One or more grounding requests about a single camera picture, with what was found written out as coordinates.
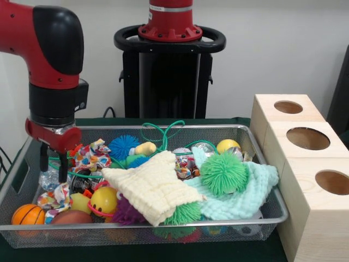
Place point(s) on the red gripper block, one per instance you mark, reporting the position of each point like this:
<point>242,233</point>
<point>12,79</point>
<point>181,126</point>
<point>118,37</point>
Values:
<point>54,140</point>

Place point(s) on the squashed clear water bottle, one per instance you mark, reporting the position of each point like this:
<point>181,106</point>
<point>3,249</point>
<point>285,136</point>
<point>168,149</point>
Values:
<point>48,180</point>

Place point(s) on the cream knitted cloth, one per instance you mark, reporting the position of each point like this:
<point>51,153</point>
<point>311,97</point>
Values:
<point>152,185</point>

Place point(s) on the large green spiky toy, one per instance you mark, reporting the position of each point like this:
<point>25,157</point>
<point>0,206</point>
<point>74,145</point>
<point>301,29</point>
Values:
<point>185,214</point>

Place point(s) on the small green spiky toy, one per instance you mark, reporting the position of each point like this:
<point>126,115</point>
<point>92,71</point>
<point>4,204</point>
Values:
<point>223,174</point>

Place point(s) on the light blue muslin cloth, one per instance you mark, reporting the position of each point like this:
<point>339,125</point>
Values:
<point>245,191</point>

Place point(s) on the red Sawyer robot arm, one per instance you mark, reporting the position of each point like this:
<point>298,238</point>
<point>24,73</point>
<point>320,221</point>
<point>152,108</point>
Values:
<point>16,27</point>

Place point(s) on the wooden box with three holes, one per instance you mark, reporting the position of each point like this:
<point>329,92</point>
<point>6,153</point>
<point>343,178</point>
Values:
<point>313,218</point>

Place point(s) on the colourful spotted cloth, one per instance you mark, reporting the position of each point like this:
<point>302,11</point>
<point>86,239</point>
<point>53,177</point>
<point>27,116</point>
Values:
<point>54,200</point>

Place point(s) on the brown football toy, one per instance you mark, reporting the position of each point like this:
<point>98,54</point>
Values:
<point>71,217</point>

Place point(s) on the orange basketball toy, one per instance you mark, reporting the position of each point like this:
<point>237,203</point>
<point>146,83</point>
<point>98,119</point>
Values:
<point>27,215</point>

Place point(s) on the yellow smiley ball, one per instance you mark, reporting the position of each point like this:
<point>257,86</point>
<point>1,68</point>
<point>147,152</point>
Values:
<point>103,200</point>

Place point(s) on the blue spiky ball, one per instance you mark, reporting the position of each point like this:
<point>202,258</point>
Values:
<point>137,161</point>

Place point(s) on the dark green tablecloth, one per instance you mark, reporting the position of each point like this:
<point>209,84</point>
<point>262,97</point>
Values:
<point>163,121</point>

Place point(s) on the plain yellow ball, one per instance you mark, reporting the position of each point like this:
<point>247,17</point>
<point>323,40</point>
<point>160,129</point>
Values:
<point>227,146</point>

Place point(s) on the black upright panel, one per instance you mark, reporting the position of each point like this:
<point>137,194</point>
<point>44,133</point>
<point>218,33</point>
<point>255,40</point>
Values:
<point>340,95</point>

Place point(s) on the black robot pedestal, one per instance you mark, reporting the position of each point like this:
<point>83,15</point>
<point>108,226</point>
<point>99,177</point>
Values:
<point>163,82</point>

